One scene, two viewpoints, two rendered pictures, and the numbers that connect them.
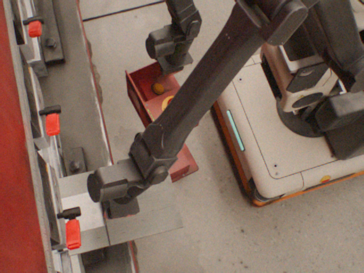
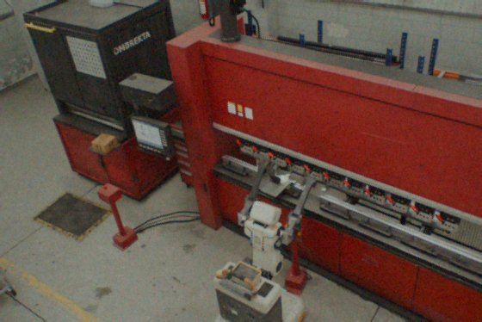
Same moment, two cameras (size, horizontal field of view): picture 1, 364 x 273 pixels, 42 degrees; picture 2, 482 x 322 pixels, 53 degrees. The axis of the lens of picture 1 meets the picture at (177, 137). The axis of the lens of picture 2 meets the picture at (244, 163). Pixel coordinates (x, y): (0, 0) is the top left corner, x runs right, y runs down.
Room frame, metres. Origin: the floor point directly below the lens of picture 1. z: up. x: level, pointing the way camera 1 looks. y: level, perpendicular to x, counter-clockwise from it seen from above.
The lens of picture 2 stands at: (3.35, -1.66, 3.98)
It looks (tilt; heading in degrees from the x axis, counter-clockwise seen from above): 37 degrees down; 155
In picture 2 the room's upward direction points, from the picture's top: 6 degrees counter-clockwise
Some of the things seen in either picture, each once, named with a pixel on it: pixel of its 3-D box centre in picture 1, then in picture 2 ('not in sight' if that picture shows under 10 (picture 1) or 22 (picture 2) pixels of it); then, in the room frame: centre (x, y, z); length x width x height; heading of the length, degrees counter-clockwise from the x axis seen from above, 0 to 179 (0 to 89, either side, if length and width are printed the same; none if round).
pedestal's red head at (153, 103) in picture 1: (163, 99); (294, 229); (0.59, 0.06, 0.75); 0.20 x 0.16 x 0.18; 36
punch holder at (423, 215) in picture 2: not in sight; (424, 209); (1.41, 0.78, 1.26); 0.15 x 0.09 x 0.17; 23
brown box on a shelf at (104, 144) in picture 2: not in sight; (102, 142); (-1.54, -1.13, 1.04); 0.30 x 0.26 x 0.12; 27
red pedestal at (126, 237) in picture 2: not in sight; (116, 215); (-0.99, -1.30, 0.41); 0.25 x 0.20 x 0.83; 113
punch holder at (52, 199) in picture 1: (30, 207); (281, 156); (0.13, 0.23, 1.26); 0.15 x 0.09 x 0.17; 23
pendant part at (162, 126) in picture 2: not in sight; (154, 134); (-0.74, -0.71, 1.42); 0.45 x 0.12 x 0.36; 29
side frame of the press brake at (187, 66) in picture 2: not in sight; (219, 129); (-0.82, 0.03, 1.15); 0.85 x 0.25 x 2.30; 113
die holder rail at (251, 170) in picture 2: not in sight; (242, 166); (-0.36, 0.03, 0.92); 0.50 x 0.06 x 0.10; 23
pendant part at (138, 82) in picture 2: not in sight; (154, 120); (-0.83, -0.66, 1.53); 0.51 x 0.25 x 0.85; 29
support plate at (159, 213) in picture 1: (119, 203); (275, 186); (0.21, 0.11, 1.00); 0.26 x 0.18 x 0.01; 113
